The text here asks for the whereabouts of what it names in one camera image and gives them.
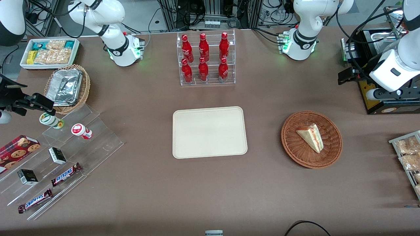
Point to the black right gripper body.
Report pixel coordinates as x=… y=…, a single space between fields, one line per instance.
x=7 y=98

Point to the triangular sandwich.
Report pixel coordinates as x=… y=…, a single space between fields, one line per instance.
x=311 y=137

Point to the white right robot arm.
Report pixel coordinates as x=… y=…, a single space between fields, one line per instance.
x=115 y=13

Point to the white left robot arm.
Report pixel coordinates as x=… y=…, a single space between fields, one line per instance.
x=305 y=19

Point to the silver foil tray stack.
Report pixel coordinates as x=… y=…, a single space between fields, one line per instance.
x=64 y=87

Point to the light tan wicker basket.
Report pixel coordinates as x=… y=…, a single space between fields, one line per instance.
x=85 y=85

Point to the grey metal rack tray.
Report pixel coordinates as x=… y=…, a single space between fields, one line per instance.
x=406 y=172

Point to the brown round wicker basket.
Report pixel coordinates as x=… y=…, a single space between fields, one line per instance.
x=295 y=154

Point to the beige plastic tray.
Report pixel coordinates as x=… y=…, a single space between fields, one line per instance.
x=210 y=132

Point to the green sunflower lid cup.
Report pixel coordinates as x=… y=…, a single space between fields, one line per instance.
x=50 y=119

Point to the red plaid cookie box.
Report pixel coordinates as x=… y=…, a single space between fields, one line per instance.
x=18 y=152

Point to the red lid cup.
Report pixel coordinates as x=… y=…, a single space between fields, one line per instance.
x=79 y=130

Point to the yellow snack packet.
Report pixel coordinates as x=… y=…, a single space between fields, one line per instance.
x=31 y=57

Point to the clear cracker bag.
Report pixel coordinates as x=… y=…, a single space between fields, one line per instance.
x=52 y=56
x=55 y=44

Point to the clear pastry bag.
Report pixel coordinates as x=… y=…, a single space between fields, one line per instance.
x=417 y=178
x=418 y=190
x=411 y=162
x=408 y=146

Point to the small black box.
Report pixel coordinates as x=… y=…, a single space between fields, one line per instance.
x=57 y=155
x=27 y=177

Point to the teal snack packet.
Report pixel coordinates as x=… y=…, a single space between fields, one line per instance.
x=69 y=44
x=38 y=46

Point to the white rectangular snack bin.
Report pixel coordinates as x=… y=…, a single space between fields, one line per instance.
x=77 y=49

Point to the clear acrylic stepped shelf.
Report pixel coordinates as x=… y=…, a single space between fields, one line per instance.
x=98 y=144

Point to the Snickers chocolate bar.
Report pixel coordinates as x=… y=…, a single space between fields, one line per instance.
x=34 y=200
x=65 y=174

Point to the red cola bottle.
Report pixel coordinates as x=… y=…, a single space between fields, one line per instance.
x=187 y=72
x=187 y=49
x=223 y=71
x=203 y=47
x=203 y=71
x=224 y=47

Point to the clear acrylic bottle rack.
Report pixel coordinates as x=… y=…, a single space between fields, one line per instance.
x=211 y=70

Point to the white power strip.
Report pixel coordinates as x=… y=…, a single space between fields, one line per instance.
x=216 y=24

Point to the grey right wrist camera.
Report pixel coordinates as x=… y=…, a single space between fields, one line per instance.
x=4 y=117

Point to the aluminium frame rack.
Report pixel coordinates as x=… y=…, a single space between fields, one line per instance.
x=170 y=14

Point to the grey metal bracket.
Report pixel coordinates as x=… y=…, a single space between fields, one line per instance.
x=214 y=233

